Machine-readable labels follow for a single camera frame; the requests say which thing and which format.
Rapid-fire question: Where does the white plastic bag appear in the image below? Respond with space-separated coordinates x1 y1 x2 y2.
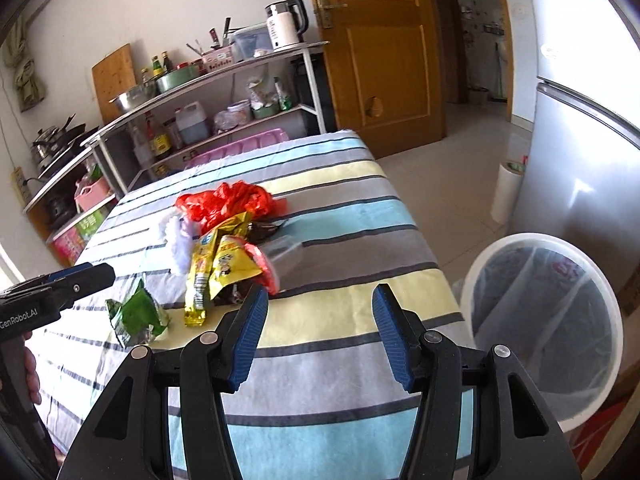
247 77 276 109

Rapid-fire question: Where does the golden foil packet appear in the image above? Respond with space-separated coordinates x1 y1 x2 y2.
200 212 254 241

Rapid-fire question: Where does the person's left hand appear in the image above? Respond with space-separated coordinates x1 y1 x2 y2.
22 344 42 407

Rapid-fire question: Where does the white electric kettle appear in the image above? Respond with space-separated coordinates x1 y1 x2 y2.
265 0 308 52

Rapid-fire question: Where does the red plastic bag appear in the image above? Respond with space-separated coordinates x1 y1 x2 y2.
175 182 289 236

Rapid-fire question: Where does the brown coffee packet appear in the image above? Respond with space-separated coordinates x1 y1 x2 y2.
247 220 282 244

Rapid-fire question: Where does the pink plastic tray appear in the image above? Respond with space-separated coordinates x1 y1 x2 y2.
187 127 290 169

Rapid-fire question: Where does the clear plastic cup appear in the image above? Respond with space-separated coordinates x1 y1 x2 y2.
245 237 307 295

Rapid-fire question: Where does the yellow label soy sauce bottle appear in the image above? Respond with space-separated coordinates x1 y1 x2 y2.
150 112 172 159

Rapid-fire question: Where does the wall power strip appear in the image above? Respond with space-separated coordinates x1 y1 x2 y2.
12 167 31 206

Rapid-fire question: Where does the black wok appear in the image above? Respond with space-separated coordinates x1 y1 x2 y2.
54 115 101 150

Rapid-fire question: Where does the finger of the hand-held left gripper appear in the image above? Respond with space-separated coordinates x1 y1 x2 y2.
10 262 109 295
51 265 117 309

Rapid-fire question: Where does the steel bowl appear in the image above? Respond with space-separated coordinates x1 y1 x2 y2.
109 85 159 114

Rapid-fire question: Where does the silver refrigerator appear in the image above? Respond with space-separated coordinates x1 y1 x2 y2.
507 0 640 321

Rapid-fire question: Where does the green and pink carton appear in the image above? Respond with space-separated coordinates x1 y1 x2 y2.
47 205 109 266

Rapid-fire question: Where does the pink utensil basket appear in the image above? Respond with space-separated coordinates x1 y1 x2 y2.
200 45 239 70

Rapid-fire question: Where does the clear storage box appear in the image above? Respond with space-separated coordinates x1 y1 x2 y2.
232 24 275 61

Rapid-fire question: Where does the striped tablecloth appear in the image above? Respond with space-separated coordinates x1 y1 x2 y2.
30 130 476 480

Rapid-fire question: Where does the white metal shelf rack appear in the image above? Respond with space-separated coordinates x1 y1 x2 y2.
82 40 331 201

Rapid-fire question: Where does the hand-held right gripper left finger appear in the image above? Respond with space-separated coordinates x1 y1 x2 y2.
59 284 269 480

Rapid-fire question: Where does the long yellow snack packet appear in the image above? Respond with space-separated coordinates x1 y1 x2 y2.
183 232 221 328

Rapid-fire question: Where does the plastic jug of dark liquid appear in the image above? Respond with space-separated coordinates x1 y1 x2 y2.
175 101 210 146

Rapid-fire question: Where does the green basin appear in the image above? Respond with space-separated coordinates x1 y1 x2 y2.
156 65 206 94

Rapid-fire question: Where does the white plastic bottle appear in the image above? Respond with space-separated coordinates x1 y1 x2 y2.
131 125 153 167

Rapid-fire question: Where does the white paper towel roll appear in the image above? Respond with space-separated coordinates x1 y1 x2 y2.
490 159 526 225

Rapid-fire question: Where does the yellow cartoon snack packet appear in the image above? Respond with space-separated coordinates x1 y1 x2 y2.
210 235 264 302

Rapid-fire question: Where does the hanging green cloth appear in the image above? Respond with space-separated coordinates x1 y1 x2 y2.
2 20 46 112

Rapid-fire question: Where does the wooden door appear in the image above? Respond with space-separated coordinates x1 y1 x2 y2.
302 0 447 160

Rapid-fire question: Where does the pink storage basket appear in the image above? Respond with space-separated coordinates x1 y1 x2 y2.
75 177 111 211

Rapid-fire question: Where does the white crumpled tissue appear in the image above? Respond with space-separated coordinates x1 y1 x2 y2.
159 215 201 278

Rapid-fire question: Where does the green snack packet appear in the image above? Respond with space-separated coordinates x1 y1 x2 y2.
105 277 171 347

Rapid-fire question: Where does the brass door handle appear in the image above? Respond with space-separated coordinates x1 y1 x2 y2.
314 0 349 30

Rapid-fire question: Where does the steel pot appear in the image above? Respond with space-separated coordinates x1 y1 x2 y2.
32 127 64 162

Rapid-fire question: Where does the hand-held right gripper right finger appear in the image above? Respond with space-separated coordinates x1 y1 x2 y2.
371 283 583 480

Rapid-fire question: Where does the wooden cutting board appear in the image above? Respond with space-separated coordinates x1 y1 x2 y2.
91 43 139 123

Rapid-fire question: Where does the low metal shelf rack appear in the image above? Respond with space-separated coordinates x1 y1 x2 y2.
22 125 127 242

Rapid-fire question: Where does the white bin with clear bag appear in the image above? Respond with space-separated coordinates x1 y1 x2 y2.
452 232 625 433

